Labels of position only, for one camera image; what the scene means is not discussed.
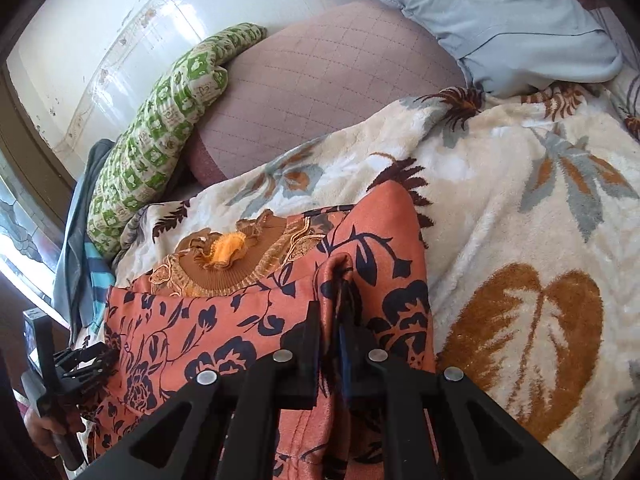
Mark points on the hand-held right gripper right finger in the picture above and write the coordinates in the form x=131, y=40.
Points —
x=350, y=355

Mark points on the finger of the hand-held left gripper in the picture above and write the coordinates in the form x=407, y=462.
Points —
x=90, y=385
x=90, y=358

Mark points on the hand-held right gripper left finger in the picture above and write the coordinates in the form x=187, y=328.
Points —
x=307, y=350

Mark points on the orange floral print garment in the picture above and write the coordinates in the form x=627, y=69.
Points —
x=390, y=240

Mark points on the person's left hand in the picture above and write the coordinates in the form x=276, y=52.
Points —
x=42, y=430

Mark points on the teal striped cloth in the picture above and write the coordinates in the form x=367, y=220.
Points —
x=97, y=270

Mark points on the brown ruffled knit garment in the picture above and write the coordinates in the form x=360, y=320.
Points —
x=260, y=265

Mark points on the grey cloth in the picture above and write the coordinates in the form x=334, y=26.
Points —
x=75, y=260

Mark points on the stained glass window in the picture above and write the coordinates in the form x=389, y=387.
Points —
x=22, y=230

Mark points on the cream leaf print fleece blanket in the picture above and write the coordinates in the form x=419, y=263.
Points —
x=500, y=185

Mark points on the green patterned pillow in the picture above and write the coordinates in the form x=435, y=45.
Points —
x=150, y=135

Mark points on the pink quilted cushion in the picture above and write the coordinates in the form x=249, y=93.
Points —
x=325, y=85

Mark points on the light blue pillow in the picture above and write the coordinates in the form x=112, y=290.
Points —
x=500, y=20

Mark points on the brown wooden window frame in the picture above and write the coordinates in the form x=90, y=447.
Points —
x=30, y=145

